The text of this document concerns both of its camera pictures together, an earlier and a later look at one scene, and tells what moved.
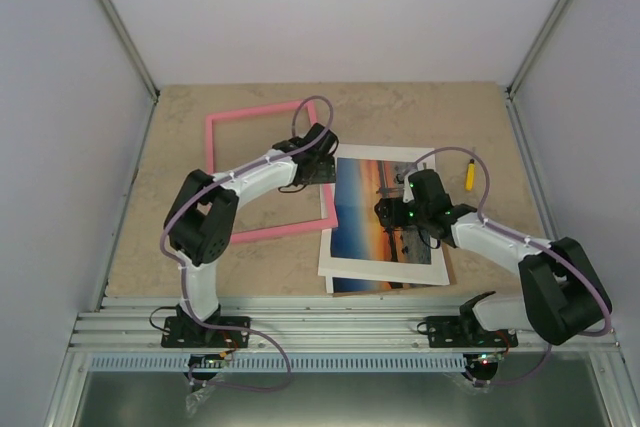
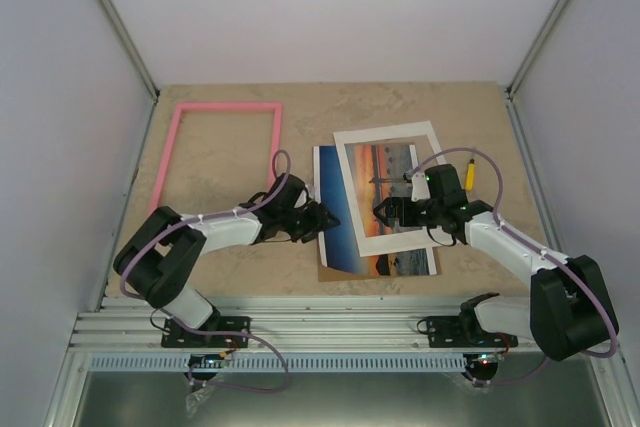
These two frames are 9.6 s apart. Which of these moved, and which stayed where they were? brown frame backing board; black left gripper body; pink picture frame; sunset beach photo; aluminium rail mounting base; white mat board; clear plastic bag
Moved: brown frame backing board; black left gripper body; pink picture frame; sunset beach photo; white mat board
Stayed: clear plastic bag; aluminium rail mounting base
